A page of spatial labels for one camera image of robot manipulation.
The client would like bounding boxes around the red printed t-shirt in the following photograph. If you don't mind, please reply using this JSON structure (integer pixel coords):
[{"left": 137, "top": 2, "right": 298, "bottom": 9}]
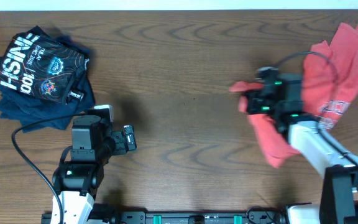
[{"left": 229, "top": 23, "right": 358, "bottom": 168}]

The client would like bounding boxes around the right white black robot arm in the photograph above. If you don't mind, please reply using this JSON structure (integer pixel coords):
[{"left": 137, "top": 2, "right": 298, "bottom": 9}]
[{"left": 244, "top": 73, "right": 358, "bottom": 224}]

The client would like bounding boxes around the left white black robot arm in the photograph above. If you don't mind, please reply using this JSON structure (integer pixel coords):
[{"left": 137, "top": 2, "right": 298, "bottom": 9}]
[{"left": 42, "top": 114, "right": 137, "bottom": 223}]

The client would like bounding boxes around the navy folded clothes stack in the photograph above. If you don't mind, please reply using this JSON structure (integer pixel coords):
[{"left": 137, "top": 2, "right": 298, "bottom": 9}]
[{"left": 0, "top": 26, "right": 95, "bottom": 132}]

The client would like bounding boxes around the black printed folded t-shirt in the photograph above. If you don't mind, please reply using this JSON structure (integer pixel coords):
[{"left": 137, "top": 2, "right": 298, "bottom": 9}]
[{"left": 0, "top": 32, "right": 89, "bottom": 103}]

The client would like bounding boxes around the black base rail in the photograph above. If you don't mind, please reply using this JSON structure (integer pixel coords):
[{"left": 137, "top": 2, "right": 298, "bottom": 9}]
[{"left": 86, "top": 209, "right": 287, "bottom": 224}]

